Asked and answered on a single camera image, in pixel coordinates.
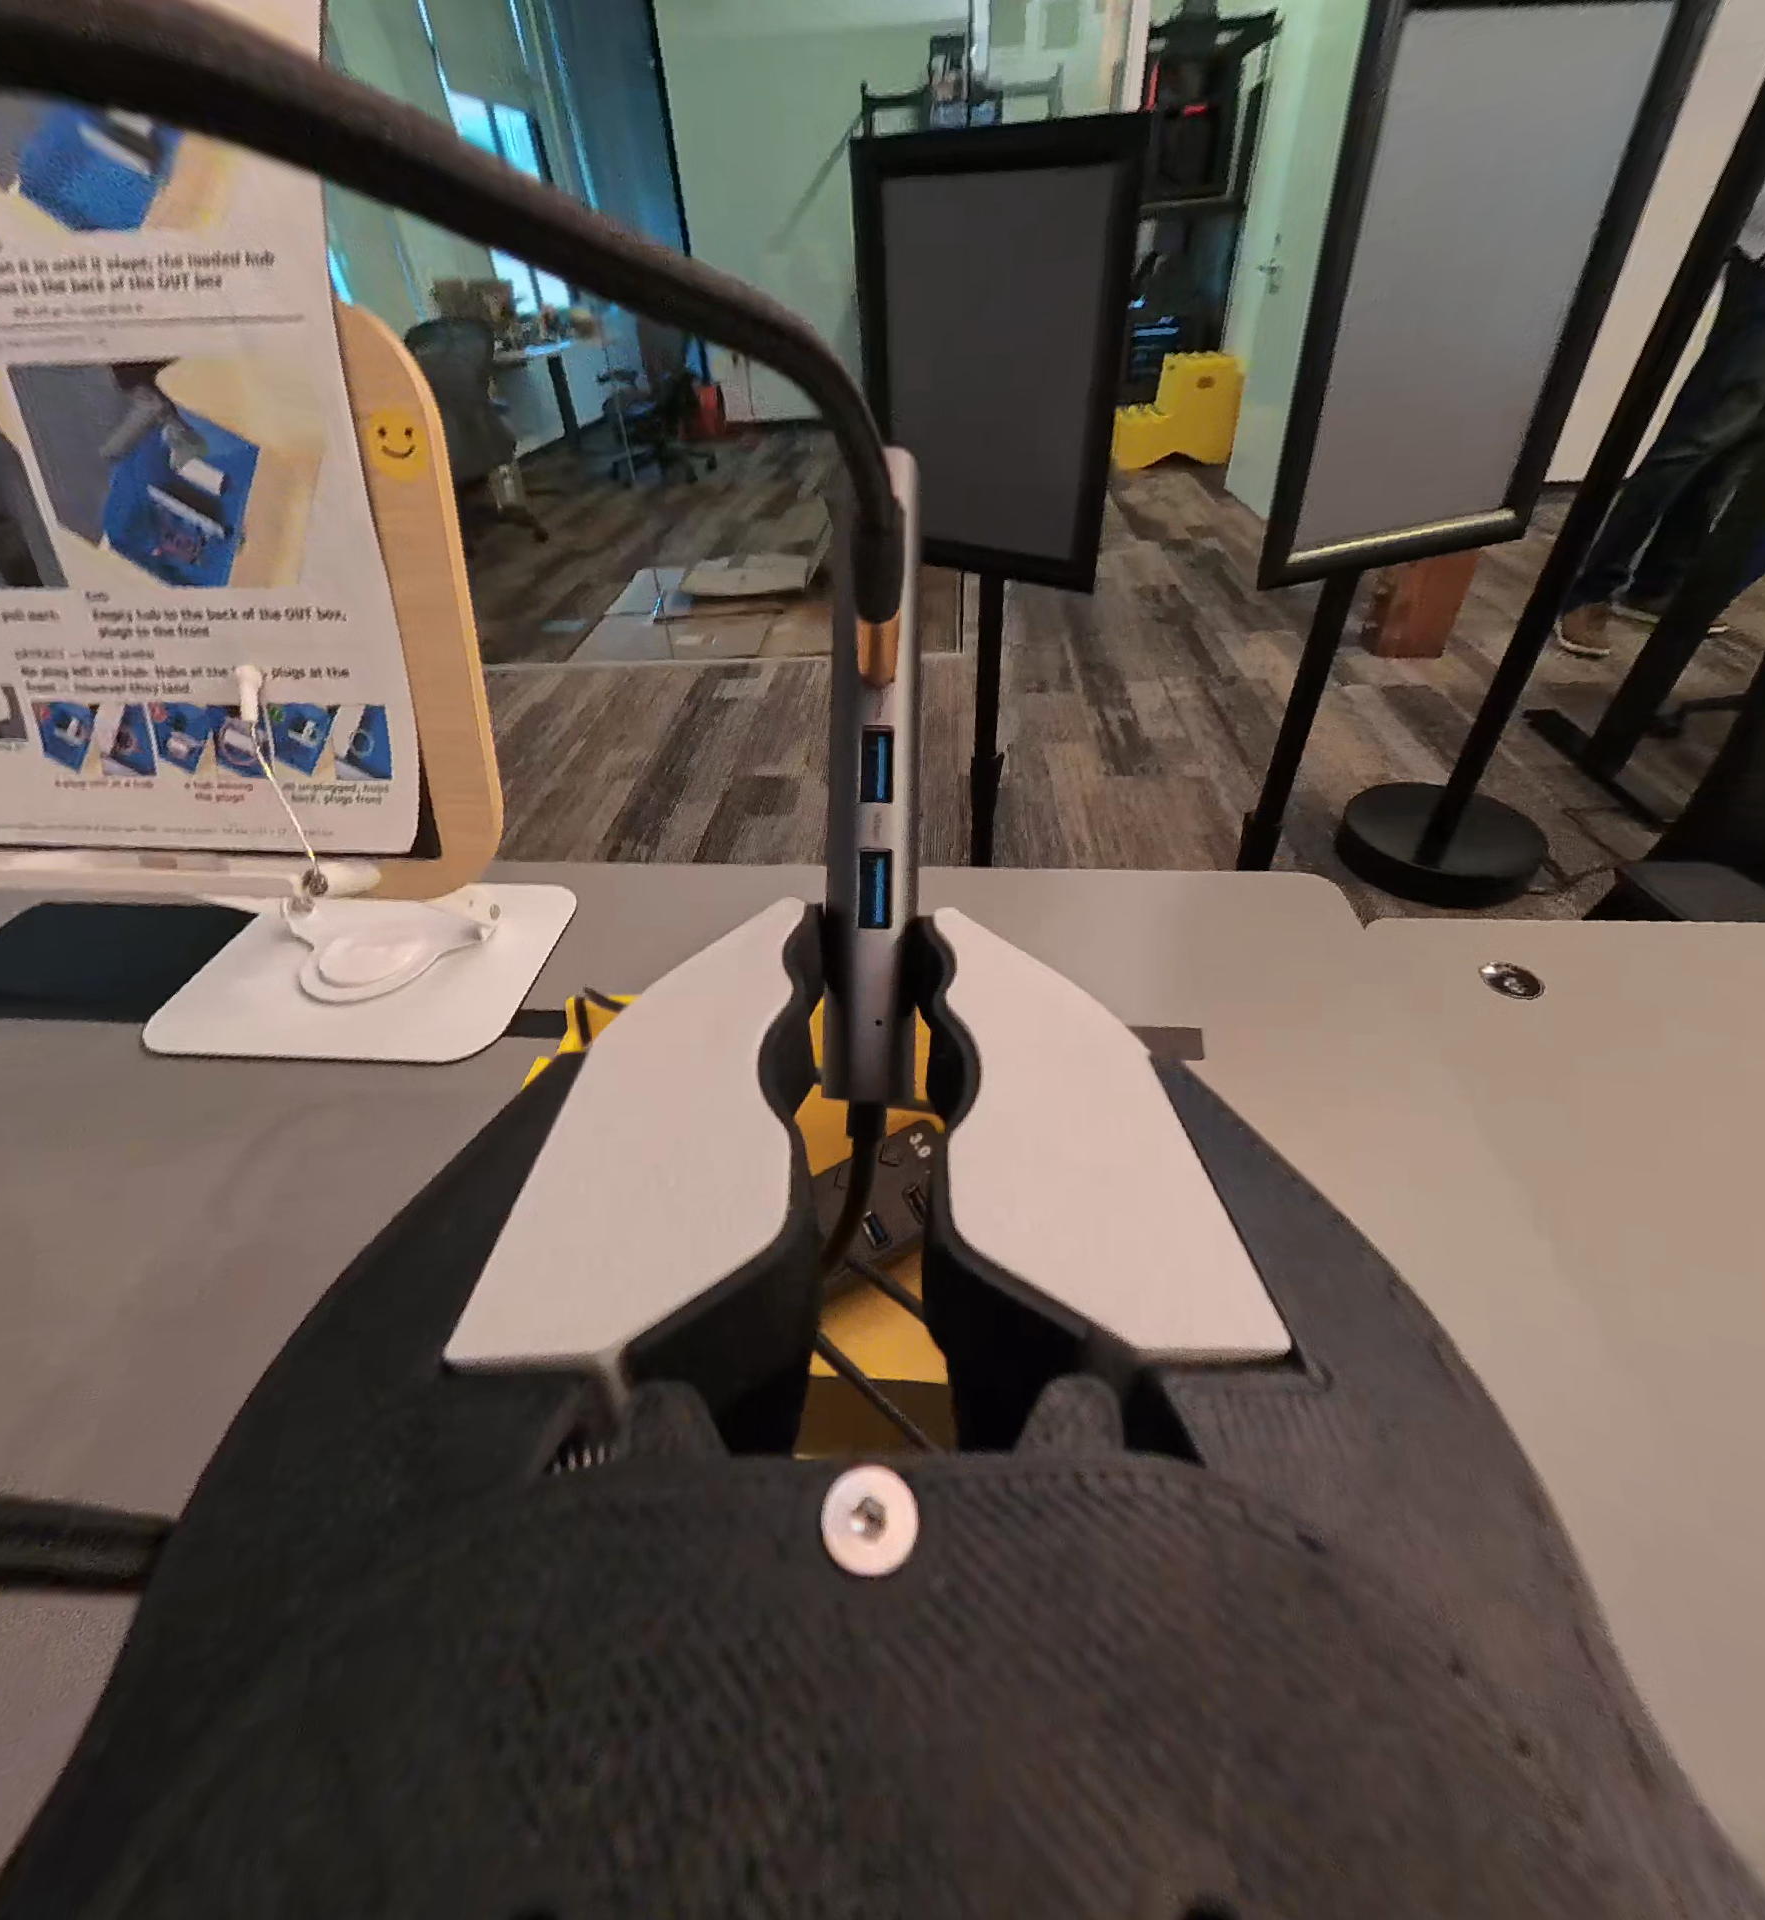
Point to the yellow floor sign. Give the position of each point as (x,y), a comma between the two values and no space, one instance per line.
(1178,404)

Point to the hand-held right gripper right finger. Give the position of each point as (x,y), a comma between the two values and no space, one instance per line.
(1107,1200)

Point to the black monitor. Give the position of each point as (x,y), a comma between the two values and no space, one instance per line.
(1001,331)

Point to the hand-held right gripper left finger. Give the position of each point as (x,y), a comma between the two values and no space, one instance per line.
(641,1200)

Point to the black office chair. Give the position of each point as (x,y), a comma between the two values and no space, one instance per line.
(477,404)

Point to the yellow plastic bin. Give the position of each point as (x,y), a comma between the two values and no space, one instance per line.
(599,1036)

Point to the slim grey usb hub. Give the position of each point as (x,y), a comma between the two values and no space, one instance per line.
(878,812)

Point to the yellow smiley sticker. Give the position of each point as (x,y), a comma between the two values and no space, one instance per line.
(398,438)

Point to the round metal desk grommet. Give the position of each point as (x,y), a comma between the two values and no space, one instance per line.
(1514,977)

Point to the black flat desk pad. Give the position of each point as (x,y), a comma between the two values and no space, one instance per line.
(74,960)

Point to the flat cardboard sheet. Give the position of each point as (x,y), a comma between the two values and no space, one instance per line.
(717,586)

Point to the white stand base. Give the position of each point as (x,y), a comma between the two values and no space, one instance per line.
(373,976)

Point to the black floor stand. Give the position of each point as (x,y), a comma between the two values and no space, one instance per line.
(1484,301)

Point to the instruction poster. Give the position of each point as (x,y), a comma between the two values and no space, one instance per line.
(132,452)

